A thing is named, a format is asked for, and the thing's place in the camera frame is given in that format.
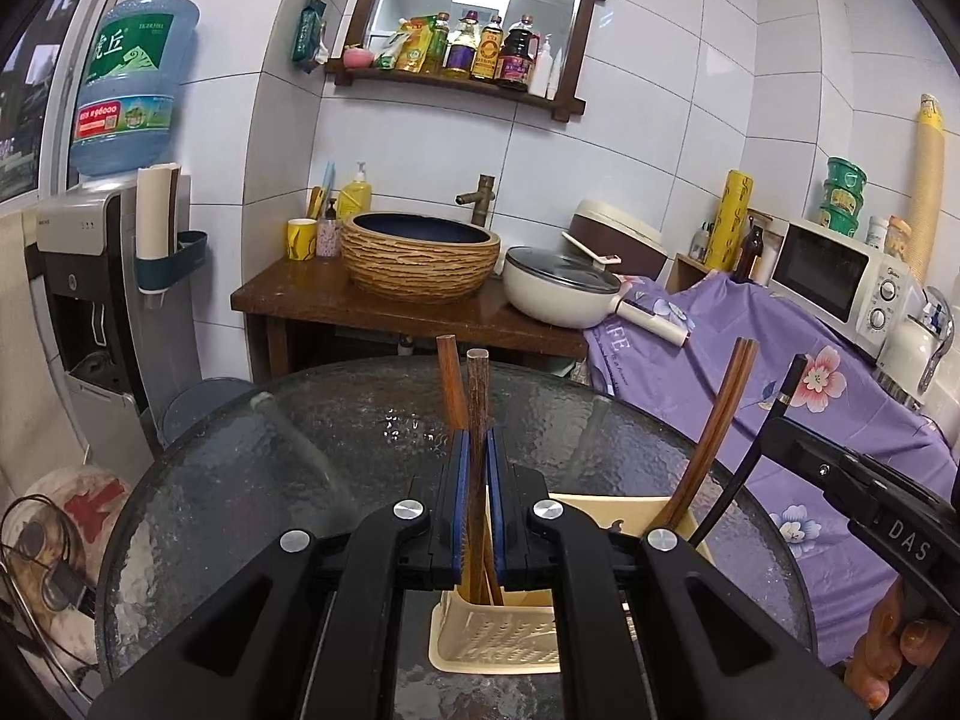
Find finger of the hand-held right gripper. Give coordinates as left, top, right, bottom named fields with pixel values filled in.
left=757, top=414, right=835, bottom=482

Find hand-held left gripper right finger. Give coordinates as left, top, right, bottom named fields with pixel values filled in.
left=486, top=427, right=875, bottom=720

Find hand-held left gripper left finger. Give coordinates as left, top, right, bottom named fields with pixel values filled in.
left=86, top=429, right=472, bottom=720

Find black chopstick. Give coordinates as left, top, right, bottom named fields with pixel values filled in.
left=686, top=355, right=807, bottom=548

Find reddish brown wooden chopstick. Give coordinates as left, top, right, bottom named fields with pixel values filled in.
left=660, top=341, right=759, bottom=533
left=649, top=337, right=748, bottom=533

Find dark mottled wooden chopstick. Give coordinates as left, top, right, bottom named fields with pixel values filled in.
left=465, top=347, right=493, bottom=608

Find cream plastic utensil holder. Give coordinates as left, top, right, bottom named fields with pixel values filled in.
left=429, top=493, right=717, bottom=676

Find person's right hand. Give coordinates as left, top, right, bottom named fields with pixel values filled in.
left=847, top=577, right=955, bottom=710

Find purple floral cloth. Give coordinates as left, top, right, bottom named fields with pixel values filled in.
left=585, top=270, right=960, bottom=665

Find white kettle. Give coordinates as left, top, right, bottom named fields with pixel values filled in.
left=874, top=285, right=957, bottom=410

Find white microwave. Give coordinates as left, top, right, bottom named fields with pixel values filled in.
left=769, top=217, right=920, bottom=357

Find brown glass bottle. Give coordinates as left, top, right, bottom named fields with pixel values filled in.
left=731, top=214, right=766, bottom=282

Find white pan with glass lid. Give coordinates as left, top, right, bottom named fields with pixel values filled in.
left=501, top=244, right=695, bottom=350

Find yellow roll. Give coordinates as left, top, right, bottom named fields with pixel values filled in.
left=705, top=169, right=753, bottom=271

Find woven pattern basin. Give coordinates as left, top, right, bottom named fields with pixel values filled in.
left=339, top=210, right=502, bottom=306

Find wooden counter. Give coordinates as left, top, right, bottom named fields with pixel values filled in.
left=231, top=255, right=593, bottom=383

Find brown and white rice cooker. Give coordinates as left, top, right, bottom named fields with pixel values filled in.
left=568, top=199, right=670, bottom=282

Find white rice paddle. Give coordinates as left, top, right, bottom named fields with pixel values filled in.
left=561, top=231, right=623, bottom=269

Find beige tall roll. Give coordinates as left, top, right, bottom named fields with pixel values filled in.
left=904, top=94, right=947, bottom=271

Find floral small bottle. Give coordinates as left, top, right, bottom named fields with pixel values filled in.
left=316, top=199, right=342, bottom=258

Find bronze faucet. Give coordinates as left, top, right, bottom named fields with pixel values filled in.
left=454, top=174, right=497, bottom=227

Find yellow mug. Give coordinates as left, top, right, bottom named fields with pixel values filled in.
left=287, top=217, right=318, bottom=262

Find yellow soap dispenser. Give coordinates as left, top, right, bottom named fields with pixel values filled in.
left=337, top=161, right=374, bottom=222

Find white bag with red mark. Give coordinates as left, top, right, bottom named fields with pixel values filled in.
left=0, top=465, right=132, bottom=691

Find white paper cup sleeve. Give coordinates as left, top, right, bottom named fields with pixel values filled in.
left=135, top=163, right=181, bottom=256

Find white plastic bottle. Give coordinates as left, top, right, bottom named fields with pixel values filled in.
left=528, top=34, right=554, bottom=97

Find dark soy sauce bottle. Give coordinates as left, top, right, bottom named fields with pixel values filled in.
left=496, top=15, right=539, bottom=93

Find purple-labelled bottle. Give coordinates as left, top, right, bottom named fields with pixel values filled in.
left=442, top=10, right=481, bottom=80

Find amber sauce bottle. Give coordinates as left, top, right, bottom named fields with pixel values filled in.
left=471, top=15, right=505, bottom=83

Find yellow green pouch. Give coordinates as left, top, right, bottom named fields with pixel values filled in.
left=375, top=19, right=413, bottom=72

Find green-capped bottle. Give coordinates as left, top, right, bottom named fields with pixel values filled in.
left=424, top=13, right=451, bottom=76

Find water dispenser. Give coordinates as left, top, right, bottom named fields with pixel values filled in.
left=34, top=184, right=203, bottom=428

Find green hanging packet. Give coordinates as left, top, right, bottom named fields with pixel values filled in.
left=291, top=0, right=331, bottom=76

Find blue water jug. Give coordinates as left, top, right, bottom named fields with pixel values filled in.
left=67, top=0, right=202, bottom=181

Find sliding window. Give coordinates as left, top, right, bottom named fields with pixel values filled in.
left=0, top=0, right=132, bottom=203

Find teal wall holder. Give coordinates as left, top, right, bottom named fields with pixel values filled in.
left=135, top=229, right=209, bottom=295

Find black cables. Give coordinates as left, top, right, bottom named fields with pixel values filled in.
left=0, top=495, right=98, bottom=691

